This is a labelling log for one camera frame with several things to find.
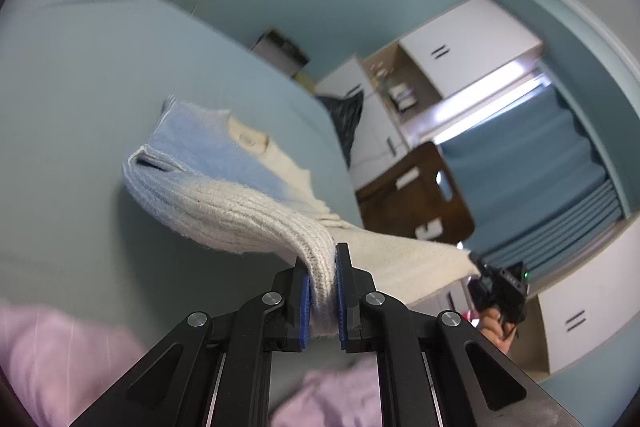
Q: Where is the blue curtain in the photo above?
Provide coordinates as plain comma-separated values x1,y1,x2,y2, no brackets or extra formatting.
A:
437,84,626,275

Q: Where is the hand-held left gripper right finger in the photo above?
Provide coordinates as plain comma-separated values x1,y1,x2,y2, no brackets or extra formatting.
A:
334,243,581,427

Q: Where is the white cabinet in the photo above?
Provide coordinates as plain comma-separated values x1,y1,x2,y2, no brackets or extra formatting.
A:
398,0,544,100
315,54,640,375

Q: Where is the white upper cabinet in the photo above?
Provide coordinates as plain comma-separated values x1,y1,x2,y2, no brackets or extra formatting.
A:
398,0,544,100

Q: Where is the brown wooden chair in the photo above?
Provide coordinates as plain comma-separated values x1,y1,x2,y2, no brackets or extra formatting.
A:
356,141,476,245

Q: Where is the bed with blue sheet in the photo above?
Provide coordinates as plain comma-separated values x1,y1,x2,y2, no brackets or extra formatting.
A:
0,0,366,338

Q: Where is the person's right hand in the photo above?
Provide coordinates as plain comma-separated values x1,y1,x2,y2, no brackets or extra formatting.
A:
477,308,516,355

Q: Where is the blue and white knit sweater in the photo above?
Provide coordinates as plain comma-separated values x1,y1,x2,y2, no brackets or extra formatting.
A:
122,94,481,340

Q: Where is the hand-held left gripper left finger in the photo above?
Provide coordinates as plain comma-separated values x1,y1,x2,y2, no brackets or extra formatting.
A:
70,254,313,427

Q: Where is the bright window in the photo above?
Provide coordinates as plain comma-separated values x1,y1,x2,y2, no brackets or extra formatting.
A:
430,59,553,145

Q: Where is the white lower cabinet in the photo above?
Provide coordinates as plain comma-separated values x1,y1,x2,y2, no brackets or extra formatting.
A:
315,54,640,375

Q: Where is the black plastic bag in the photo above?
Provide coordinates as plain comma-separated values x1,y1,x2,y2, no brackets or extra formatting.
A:
316,86,365,168

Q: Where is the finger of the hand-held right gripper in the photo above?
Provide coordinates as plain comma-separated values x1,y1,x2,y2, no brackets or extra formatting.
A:
467,253,493,288

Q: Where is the white box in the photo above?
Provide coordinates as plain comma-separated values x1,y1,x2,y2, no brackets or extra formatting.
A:
387,84,418,110

